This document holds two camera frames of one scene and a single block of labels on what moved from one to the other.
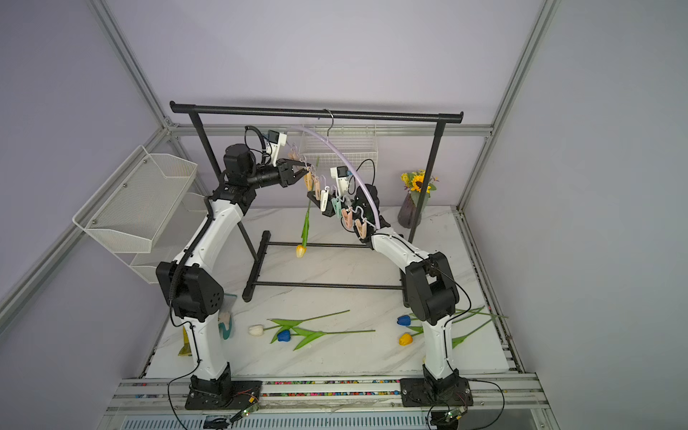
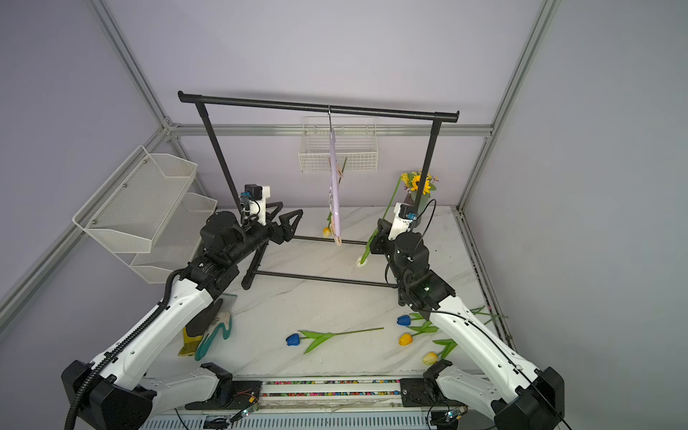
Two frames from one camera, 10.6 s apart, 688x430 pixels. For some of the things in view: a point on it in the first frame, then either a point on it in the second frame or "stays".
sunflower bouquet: [413, 181] stays
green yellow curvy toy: [225, 317] stays
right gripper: [331, 210] → [379, 248]
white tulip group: [258, 330] → [362, 261]
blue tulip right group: [406, 321] stays
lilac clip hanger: [329, 122] → [334, 174]
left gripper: [286, 173] → [286, 232]
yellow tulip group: [301, 249] → [326, 231]
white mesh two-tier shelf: [144, 211] stays
